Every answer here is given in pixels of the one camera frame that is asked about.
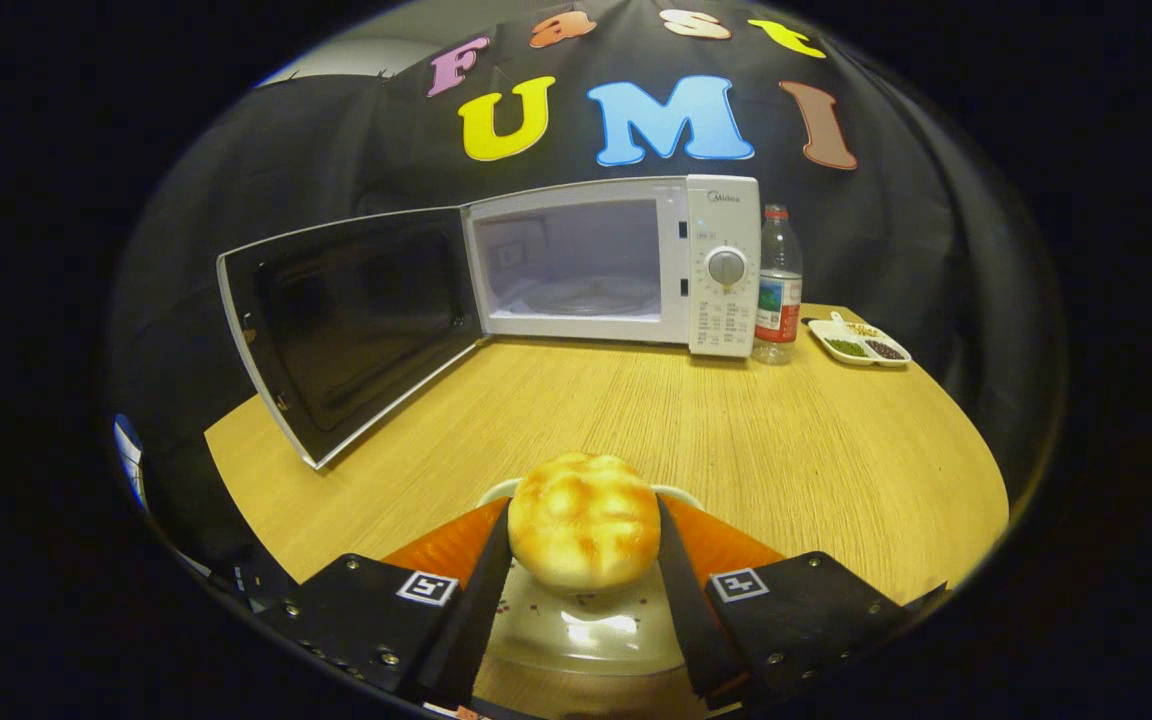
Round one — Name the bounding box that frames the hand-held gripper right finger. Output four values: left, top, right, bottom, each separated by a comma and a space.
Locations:
656, 493, 947, 706

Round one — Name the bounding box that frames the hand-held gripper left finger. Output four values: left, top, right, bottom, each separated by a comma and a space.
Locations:
266, 497, 514, 706

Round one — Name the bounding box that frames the round golden bread bun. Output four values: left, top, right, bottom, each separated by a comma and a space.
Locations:
507, 452, 662, 593

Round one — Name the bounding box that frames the white microwave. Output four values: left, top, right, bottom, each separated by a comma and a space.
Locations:
216, 175, 763, 471

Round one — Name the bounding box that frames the glass microwave turntable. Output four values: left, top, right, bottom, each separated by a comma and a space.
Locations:
521, 275, 662, 317

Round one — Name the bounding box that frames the white dotted plate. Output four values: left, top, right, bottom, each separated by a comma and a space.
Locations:
476, 478, 705, 676

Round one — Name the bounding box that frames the white divided bean dish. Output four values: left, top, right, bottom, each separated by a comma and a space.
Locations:
808, 311, 913, 368

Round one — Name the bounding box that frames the clear plastic water bottle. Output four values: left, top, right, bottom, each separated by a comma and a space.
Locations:
753, 204, 804, 366

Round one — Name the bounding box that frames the blue and white bundle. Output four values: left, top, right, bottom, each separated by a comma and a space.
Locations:
114, 412, 147, 511

